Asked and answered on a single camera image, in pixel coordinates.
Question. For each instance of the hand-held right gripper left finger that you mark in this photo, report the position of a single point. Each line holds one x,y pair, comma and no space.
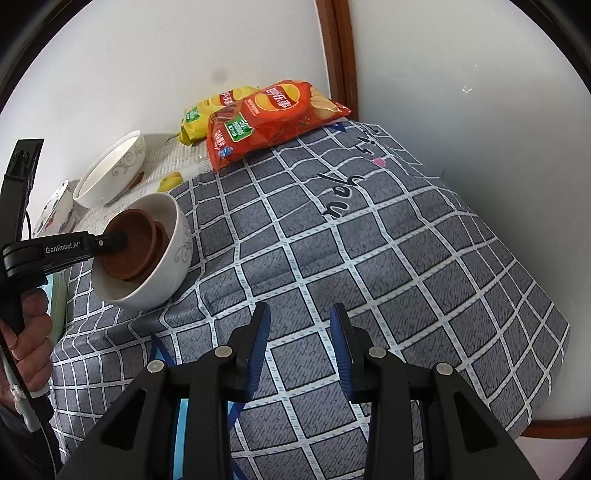
258,355

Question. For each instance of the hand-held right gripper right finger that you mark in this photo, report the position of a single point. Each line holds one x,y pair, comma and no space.
344,360

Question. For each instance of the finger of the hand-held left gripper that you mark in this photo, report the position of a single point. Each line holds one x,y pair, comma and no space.
111,242

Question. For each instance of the small brown dish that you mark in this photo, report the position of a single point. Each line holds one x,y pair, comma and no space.
134,244
164,242

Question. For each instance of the teal plate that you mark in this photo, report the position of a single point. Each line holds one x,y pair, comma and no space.
57,300

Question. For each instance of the white bowl grey floral pattern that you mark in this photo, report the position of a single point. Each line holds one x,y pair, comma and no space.
124,166
161,286

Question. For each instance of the person's left hand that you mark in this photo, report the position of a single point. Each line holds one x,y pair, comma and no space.
32,332

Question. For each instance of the white bowl blue crane print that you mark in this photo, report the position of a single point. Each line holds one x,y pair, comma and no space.
60,207

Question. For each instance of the fruit print tablecloth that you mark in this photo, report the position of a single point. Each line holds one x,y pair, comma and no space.
184,157

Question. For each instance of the grey checked cloth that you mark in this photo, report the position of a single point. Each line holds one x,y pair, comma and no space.
369,230

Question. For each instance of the yellow chips bag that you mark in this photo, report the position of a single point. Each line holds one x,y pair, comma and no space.
198,120

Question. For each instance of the red chips bag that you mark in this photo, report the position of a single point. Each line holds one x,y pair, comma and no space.
258,124

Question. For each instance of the brown wooden baseboard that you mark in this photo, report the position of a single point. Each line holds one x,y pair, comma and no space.
558,428

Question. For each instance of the brown wooden door frame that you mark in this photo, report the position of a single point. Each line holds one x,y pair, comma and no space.
341,55

